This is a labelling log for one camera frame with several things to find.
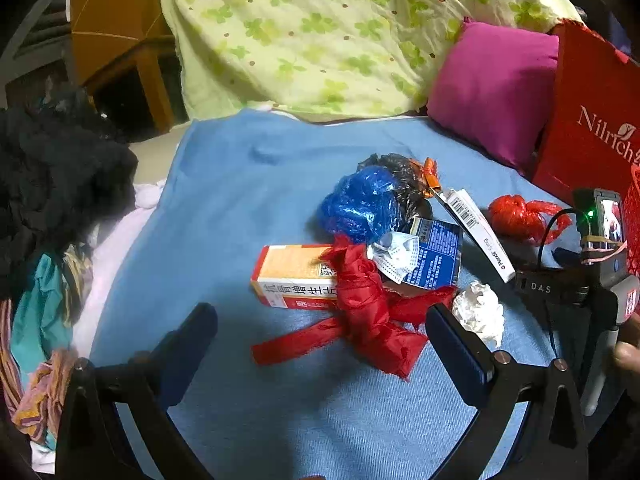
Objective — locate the pale pink sheet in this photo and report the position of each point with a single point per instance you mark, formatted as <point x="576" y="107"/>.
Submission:
<point x="115" y="260"/>

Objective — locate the orange snack wrapper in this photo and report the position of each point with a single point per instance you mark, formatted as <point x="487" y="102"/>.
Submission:
<point x="430" y="177"/>

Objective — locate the white barcode medicine box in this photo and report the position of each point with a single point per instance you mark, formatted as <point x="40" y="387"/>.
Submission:
<point x="480" y="230"/>

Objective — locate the white crumpled tissue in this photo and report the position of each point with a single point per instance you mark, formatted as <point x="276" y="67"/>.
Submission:
<point x="480" y="310"/>

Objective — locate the orange white medicine box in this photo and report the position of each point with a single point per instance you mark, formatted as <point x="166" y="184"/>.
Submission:
<point x="290" y="270"/>

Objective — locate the striped colourful cloth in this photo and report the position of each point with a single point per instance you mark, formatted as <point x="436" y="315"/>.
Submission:
<point x="45" y="390"/>

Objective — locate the red plastic bag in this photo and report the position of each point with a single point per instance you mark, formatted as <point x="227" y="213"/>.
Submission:
<point x="515" y="215"/>
<point x="370" y="305"/>

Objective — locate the blue plastic bag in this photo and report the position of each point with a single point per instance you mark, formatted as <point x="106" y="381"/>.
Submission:
<point x="360" y="205"/>

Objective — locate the teal cloth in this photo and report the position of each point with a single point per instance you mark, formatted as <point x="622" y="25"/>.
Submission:
<point x="40" y="300"/>

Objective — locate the black clothing pile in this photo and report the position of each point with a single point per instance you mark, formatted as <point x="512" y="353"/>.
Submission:
<point x="50" y="175"/>

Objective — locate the red paper bag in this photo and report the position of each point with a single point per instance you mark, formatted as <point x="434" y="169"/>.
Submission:
<point x="585" y="150"/>

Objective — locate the blue medicine box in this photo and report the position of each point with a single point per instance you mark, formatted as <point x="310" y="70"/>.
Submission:
<point x="440" y="255"/>

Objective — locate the magenta pillow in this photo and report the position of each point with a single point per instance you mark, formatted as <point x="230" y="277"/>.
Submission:
<point x="490" y="95"/>

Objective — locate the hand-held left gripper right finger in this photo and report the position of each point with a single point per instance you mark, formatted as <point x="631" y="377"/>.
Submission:
<point x="455" y="350"/>

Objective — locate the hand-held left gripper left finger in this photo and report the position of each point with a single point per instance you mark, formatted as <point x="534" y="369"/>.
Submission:
<point x="192" y="340"/>

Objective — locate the red mesh plastic basket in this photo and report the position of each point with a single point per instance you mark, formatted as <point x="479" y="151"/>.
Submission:
<point x="635" y="220"/>

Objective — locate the white blue face mask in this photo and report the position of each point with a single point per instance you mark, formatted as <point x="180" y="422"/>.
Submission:
<point x="395" y="260"/>

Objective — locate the black plastic bag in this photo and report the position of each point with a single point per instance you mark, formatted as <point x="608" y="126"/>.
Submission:
<point x="395" y="165"/>

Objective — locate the orange wooden cabinet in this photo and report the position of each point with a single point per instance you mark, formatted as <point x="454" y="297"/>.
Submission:
<point x="110" y="10"/>

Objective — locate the blue blanket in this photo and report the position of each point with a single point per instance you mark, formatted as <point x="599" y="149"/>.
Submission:
<point x="250" y="185"/>

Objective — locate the person's right hand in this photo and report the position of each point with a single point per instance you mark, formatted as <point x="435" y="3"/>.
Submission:
<point x="627" y="355"/>

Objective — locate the green clover print quilt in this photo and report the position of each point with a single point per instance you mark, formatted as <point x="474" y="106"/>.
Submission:
<point x="325" y="35"/>

